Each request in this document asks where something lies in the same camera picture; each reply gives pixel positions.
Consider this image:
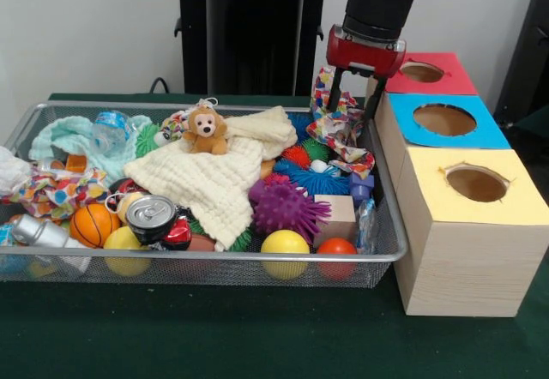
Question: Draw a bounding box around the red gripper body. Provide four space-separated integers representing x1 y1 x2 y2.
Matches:
325 25 407 81

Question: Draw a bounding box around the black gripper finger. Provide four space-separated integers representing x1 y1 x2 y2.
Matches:
363 74 387 122
327 66 347 113

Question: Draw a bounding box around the white cloth with confetti print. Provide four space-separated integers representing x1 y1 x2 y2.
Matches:
306 64 377 181

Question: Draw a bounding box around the wooden box with three holes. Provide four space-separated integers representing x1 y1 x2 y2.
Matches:
363 51 549 318

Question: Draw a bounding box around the silver mesh bin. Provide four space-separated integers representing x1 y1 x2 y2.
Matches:
0 100 408 289

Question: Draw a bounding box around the purple spiky ball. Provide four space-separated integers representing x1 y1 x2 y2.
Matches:
248 179 332 237

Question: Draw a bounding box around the brown monkey plush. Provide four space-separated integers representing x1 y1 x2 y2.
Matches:
182 104 229 156

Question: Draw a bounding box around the red ball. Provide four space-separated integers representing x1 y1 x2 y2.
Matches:
316 238 359 280

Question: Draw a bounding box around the cream waffle cloth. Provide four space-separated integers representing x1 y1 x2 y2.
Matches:
123 105 299 251

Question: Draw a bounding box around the yellow ball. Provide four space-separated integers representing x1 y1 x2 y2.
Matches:
260 229 311 280

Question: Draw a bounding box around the black soda can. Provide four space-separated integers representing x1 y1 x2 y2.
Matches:
125 194 178 246

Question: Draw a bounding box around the clear plastic bottle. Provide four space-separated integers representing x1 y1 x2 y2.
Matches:
91 111 133 157

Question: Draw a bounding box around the dark green table cloth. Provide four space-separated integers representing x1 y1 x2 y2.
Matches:
0 92 549 379

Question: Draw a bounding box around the orange toy basketball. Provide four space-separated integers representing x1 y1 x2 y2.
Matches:
69 202 122 250

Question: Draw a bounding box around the mint green cloth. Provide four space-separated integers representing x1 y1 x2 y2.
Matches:
28 115 154 187

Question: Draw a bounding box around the cloth with coloured dots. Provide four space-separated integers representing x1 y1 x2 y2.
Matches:
0 165 111 221

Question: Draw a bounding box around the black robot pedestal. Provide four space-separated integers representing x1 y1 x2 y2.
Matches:
165 0 347 97

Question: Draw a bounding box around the black cable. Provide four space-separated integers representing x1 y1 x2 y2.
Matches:
148 77 172 95

